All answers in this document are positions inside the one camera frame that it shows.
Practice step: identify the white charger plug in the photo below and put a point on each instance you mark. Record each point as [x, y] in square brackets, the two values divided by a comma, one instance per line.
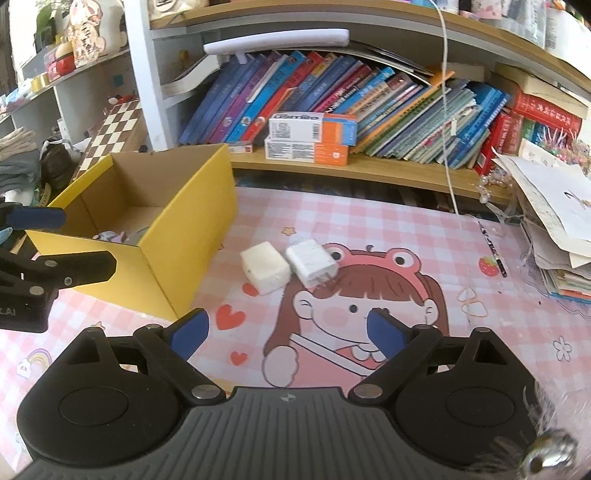
[311, 263]

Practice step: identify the stack of papers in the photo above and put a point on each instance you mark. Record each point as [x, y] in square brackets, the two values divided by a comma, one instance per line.
[555, 201]

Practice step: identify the small red white box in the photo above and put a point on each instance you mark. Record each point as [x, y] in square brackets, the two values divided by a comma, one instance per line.
[240, 148]

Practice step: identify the lower orange white box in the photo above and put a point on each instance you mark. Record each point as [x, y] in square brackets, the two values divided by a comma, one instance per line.
[307, 152]

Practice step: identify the wooden chessboard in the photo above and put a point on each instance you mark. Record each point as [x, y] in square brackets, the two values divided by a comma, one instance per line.
[123, 130]

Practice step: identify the black patterned pencil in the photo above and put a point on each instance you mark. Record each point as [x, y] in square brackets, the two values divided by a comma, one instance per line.
[493, 250]

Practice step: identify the grey folded cloth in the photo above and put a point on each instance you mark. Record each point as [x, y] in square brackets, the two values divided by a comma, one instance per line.
[20, 171]

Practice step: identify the rabbit lantern decoration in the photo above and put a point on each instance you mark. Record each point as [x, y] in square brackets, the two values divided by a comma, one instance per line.
[95, 29]

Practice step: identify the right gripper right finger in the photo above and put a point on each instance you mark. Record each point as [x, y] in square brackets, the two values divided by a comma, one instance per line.
[406, 350]

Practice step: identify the white flat board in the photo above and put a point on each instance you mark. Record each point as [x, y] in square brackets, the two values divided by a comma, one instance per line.
[332, 37]

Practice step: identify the wooden bookshelf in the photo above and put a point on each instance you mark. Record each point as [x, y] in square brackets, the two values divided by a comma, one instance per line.
[420, 122]

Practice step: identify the orange white box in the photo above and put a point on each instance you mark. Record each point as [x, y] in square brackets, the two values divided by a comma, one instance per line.
[314, 127]
[307, 152]

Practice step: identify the purple toy car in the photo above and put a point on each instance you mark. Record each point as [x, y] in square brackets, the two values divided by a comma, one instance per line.
[111, 237]

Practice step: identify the yellow cardboard box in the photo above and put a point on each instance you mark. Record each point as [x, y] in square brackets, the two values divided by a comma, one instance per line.
[175, 206]

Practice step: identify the white sponge block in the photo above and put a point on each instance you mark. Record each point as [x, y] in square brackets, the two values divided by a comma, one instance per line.
[265, 268]

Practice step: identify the red white doll figure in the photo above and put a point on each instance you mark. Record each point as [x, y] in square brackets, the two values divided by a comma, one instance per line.
[64, 59]

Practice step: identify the brown leather shoe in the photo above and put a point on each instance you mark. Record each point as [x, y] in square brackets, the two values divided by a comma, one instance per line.
[59, 160]

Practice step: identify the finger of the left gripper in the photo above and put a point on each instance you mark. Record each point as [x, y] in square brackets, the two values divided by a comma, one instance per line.
[57, 271]
[19, 217]

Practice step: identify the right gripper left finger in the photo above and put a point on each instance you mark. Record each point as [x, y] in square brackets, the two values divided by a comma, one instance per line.
[167, 351]

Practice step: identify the upper orange white box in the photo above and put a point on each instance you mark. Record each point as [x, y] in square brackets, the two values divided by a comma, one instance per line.
[314, 127]

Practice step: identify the pink cartoon desk mat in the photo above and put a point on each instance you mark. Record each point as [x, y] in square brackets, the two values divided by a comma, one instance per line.
[423, 266]

